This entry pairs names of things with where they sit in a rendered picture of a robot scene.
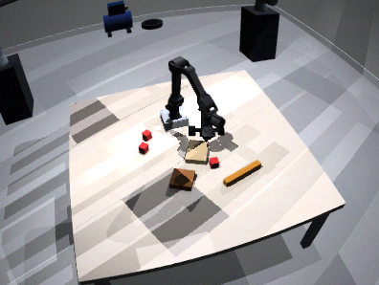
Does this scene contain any red cube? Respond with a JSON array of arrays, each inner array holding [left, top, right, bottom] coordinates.
[[210, 157, 219, 169], [142, 129, 152, 141], [138, 142, 149, 154]]

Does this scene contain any orange square block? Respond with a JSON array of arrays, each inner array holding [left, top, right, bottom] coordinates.
[[169, 168, 195, 191]]

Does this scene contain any orange rectangular bar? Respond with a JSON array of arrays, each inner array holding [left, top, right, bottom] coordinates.
[[222, 160, 261, 187]]

